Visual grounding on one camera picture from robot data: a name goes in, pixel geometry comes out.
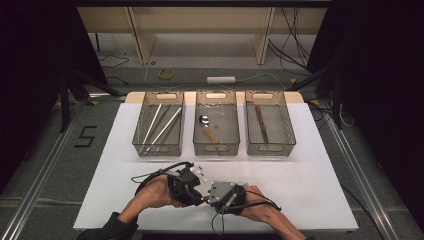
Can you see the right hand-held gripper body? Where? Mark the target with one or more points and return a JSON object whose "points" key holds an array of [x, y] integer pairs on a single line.
{"points": [[223, 193]]}

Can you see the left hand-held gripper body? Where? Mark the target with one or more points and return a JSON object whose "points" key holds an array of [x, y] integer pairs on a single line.
{"points": [[183, 183]]}

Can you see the white chopstick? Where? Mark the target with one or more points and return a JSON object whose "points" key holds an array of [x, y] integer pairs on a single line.
{"points": [[166, 125], [152, 123]]}

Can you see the metal spoon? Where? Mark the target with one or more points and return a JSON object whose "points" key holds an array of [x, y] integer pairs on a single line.
{"points": [[204, 120]]}

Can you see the translucent grey plastic bin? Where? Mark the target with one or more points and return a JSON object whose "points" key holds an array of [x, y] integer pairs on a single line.
{"points": [[280, 126], [156, 98], [226, 126]]}

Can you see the person's left hand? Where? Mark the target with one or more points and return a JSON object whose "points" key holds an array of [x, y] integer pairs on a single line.
{"points": [[155, 196]]}

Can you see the person's right hand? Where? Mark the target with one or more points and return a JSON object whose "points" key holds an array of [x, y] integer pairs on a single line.
{"points": [[258, 210]]}

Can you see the white power strip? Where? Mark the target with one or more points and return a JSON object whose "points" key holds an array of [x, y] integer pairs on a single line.
{"points": [[220, 80]]}

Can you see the white table sheet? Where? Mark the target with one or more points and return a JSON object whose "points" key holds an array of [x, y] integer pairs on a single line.
{"points": [[333, 186]]}

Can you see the yellow tape roll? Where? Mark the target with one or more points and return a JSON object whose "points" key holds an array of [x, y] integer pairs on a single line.
{"points": [[159, 74]]}

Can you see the black metal stand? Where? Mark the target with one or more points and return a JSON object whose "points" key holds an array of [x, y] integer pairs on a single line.
{"points": [[337, 110], [65, 106]]}

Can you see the beige wooden shelf unit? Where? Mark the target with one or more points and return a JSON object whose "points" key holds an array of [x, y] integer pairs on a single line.
{"points": [[140, 40]]}

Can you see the black curtain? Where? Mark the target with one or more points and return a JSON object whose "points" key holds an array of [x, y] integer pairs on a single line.
{"points": [[33, 66], [383, 83]]}

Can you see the metal floor rail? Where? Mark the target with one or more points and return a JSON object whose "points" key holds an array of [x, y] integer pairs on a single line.
{"points": [[33, 196], [368, 196]]}

